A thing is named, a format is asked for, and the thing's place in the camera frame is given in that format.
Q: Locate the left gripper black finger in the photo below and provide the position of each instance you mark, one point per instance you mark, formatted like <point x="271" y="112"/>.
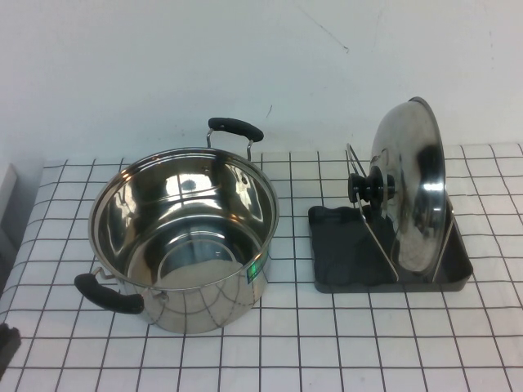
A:
<point x="9" y="347"/>

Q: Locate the stainless steel pot lid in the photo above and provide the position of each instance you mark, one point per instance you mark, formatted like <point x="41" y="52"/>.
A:
<point x="412" y="196"/>

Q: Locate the white black-grid tablecloth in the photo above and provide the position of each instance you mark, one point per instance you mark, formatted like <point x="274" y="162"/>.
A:
<point x="327" y="347"/>

